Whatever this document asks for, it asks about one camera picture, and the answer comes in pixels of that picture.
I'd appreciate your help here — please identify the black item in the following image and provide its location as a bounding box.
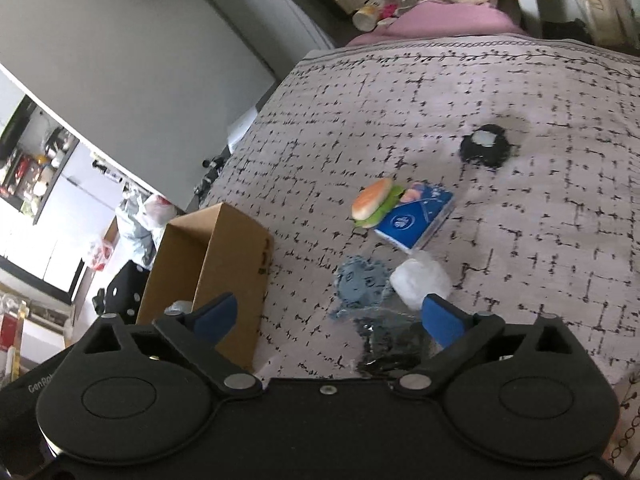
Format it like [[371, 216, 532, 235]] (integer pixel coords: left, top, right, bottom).
[[354, 313, 439, 380]]

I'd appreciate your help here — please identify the white plastic bundle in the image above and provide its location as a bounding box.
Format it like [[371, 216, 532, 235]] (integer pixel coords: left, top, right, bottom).
[[390, 250, 452, 312]]

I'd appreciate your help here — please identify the blue-grey knitted cloth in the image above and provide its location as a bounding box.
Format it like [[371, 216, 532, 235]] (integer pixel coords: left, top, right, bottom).
[[331, 256, 393, 318]]

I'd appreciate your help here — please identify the blue tissue pack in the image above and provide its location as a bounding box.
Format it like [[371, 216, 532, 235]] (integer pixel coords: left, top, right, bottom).
[[374, 181, 454, 254]]

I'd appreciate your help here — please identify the plush hamburger toy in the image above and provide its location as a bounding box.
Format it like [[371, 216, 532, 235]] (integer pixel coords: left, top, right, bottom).
[[352, 178, 405, 229]]

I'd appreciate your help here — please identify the small black plush toy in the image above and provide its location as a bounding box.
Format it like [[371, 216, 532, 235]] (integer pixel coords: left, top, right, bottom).
[[459, 124, 512, 170]]

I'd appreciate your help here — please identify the black dice stool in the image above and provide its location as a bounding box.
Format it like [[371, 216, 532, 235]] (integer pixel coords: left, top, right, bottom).
[[92, 260, 151, 324]]

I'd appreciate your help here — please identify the brown cardboard box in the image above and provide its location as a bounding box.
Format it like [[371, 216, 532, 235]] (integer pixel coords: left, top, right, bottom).
[[137, 203, 273, 370]]

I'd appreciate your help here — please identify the white garbage bag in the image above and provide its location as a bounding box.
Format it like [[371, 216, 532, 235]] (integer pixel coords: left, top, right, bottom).
[[140, 194, 183, 231]]

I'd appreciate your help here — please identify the grey patterned bed blanket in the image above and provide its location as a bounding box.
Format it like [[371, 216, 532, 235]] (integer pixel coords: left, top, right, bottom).
[[199, 37, 640, 466]]

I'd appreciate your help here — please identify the pink bed sheet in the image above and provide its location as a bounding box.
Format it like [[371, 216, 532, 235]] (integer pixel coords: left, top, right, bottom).
[[347, 1, 526, 47]]

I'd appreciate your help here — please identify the paper cup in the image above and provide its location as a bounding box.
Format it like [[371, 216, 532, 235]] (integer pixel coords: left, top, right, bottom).
[[352, 3, 385, 32]]

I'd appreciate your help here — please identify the kitchen wall shelf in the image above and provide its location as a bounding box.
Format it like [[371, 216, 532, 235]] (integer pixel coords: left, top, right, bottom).
[[1, 96, 79, 224]]

